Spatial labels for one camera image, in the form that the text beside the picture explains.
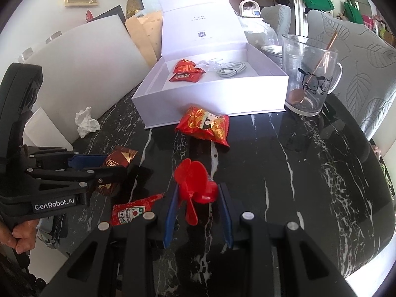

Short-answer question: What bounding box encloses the brown chocolate packet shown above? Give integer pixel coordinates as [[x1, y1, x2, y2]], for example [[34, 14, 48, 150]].
[[96, 146, 138, 197]]

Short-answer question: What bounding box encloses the red ketchup sachet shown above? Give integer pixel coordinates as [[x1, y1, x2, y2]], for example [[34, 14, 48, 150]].
[[111, 193, 164, 227]]

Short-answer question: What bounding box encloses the red plastic fan propeller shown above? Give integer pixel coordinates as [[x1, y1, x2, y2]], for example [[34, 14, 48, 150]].
[[174, 158, 218, 226]]

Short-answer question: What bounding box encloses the red gold snack bag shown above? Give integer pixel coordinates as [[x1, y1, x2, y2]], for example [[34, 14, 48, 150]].
[[175, 106, 229, 147]]

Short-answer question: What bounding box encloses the left human hand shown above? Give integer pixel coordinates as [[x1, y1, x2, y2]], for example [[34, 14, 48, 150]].
[[0, 219, 40, 254]]

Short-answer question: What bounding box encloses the crumpled white tissue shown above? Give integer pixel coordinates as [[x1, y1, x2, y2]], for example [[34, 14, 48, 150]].
[[74, 107, 100, 138]]

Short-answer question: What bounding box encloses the white foam board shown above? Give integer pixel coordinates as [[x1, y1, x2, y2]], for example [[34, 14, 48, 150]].
[[27, 15, 150, 142]]

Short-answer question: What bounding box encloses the red ketchup packet in box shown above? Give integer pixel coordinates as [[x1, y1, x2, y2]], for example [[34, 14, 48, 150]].
[[169, 71, 205, 83]]

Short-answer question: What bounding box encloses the red snack packet in box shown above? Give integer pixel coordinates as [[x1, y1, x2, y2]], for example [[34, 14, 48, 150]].
[[173, 59, 201, 74]]

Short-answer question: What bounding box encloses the rose gold spoon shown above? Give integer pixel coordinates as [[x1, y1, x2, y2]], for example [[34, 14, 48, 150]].
[[291, 30, 339, 106]]

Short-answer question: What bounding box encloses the brown paper envelope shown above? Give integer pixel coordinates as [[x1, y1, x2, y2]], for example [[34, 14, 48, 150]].
[[125, 11, 163, 68]]

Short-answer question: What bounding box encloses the white open gift box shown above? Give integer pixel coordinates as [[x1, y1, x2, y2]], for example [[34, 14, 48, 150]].
[[132, 0, 289, 129]]

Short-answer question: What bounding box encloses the woven straw hat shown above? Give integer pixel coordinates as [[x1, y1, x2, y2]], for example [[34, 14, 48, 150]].
[[125, 0, 144, 19]]

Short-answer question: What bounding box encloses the glass mug with cartoon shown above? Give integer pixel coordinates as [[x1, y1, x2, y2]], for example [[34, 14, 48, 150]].
[[281, 33, 344, 118]]

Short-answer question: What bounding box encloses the steel bowl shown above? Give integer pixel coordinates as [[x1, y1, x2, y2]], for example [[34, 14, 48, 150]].
[[261, 45, 283, 68]]

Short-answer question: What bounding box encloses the white plastic bag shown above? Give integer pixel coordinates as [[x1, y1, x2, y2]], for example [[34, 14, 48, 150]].
[[238, 17, 279, 50]]

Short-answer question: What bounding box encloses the grey leaf pattern chair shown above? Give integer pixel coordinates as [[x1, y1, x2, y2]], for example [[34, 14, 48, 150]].
[[307, 10, 395, 139]]

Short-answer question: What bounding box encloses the white electric kettle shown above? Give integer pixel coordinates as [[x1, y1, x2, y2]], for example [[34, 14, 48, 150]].
[[239, 0, 261, 18]]

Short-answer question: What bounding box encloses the white coiled cable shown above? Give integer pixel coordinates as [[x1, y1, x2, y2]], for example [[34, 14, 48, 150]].
[[216, 61, 248, 79]]

